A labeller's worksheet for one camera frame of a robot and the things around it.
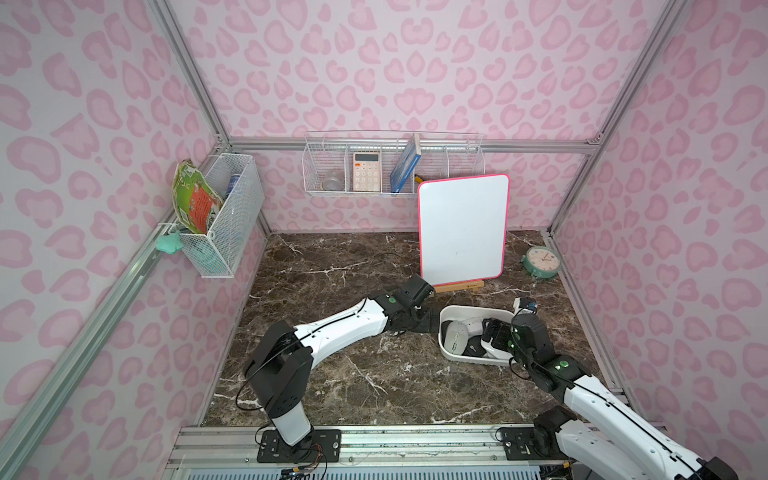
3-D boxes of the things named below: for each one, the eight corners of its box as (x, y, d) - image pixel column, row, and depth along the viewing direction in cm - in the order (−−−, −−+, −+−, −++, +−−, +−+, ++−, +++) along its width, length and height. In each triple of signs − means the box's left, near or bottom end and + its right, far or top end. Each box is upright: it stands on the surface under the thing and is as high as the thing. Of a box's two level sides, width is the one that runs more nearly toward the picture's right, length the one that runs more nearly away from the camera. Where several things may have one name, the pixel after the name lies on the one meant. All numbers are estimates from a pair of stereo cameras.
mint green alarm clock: (527, 278, 108) (530, 272, 105) (518, 253, 116) (521, 246, 113) (562, 278, 108) (567, 272, 105) (551, 252, 115) (555, 246, 113)
